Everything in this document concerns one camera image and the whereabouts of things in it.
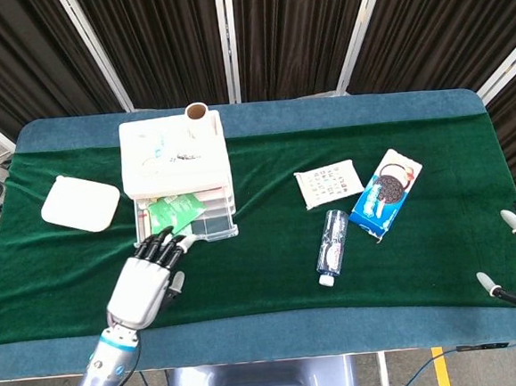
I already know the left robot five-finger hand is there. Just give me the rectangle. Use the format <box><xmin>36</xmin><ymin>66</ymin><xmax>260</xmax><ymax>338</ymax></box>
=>
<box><xmin>99</xmin><ymin>224</ymin><xmax>205</xmax><ymax>333</ymax></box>

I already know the clear plastic drawer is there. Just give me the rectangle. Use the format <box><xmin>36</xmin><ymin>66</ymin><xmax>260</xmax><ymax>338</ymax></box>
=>
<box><xmin>128</xmin><ymin>186</ymin><xmax>241</xmax><ymax>250</ymax></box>

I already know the white plastic drawer cabinet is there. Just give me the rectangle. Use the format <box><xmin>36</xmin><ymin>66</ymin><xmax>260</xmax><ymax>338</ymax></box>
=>
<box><xmin>116</xmin><ymin>108</ymin><xmax>237</xmax><ymax>222</ymax></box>

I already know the black flat device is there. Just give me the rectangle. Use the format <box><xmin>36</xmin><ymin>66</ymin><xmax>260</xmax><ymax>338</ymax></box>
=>
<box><xmin>456</xmin><ymin>341</ymin><xmax>509</xmax><ymax>352</ymax></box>

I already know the green packet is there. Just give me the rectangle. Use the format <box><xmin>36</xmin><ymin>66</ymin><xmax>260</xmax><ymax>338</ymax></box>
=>
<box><xmin>145</xmin><ymin>192</ymin><xmax>209</xmax><ymax>238</ymax></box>

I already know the white square plastic lid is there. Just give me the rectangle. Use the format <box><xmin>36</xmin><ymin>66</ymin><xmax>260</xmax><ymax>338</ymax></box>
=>
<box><xmin>37</xmin><ymin>170</ymin><xmax>124</xmax><ymax>238</ymax></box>

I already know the blue table cover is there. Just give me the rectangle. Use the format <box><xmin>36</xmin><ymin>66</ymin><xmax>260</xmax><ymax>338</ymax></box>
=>
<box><xmin>0</xmin><ymin>80</ymin><xmax>516</xmax><ymax>384</ymax></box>

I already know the green velvet cloth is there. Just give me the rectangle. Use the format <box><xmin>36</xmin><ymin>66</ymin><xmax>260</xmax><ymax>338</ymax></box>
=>
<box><xmin>0</xmin><ymin>110</ymin><xmax>516</xmax><ymax>348</ymax></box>

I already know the blue Oreo cookie box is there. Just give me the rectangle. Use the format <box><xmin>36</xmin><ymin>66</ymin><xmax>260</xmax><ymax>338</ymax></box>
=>
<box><xmin>342</xmin><ymin>145</ymin><xmax>429</xmax><ymax>247</ymax></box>

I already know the paper roll with cardboard core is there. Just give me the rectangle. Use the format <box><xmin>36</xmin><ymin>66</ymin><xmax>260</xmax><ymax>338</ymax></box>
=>
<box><xmin>183</xmin><ymin>101</ymin><xmax>212</xmax><ymax>140</ymax></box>

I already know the white table leg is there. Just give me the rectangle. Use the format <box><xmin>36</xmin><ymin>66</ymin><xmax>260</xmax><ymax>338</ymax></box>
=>
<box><xmin>376</xmin><ymin>351</ymin><xmax>391</xmax><ymax>386</ymax></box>

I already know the clear plastic water bottle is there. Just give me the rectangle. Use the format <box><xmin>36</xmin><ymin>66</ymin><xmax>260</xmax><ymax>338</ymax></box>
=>
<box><xmin>311</xmin><ymin>208</ymin><xmax>355</xmax><ymax>288</ymax></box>

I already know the white patterned tissue pack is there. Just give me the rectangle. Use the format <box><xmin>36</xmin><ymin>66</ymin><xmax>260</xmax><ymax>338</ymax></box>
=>
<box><xmin>292</xmin><ymin>157</ymin><xmax>366</xmax><ymax>212</ymax></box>

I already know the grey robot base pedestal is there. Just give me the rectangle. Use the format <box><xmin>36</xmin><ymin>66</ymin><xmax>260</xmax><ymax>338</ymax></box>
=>
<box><xmin>162</xmin><ymin>353</ymin><xmax>359</xmax><ymax>386</ymax></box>

